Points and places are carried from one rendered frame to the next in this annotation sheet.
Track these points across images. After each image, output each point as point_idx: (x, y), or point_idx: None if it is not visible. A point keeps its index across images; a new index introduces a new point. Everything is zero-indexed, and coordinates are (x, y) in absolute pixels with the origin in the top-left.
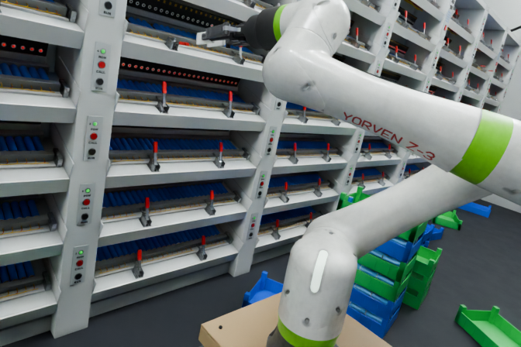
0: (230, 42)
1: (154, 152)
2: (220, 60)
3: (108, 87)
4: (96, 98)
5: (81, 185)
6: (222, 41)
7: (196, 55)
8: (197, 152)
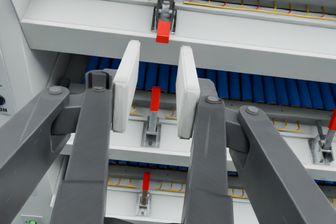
0: (189, 162)
1: (142, 189)
2: (315, 47)
3: (20, 108)
4: (3, 123)
5: (21, 216)
6: (179, 118)
7: (232, 41)
8: (242, 185)
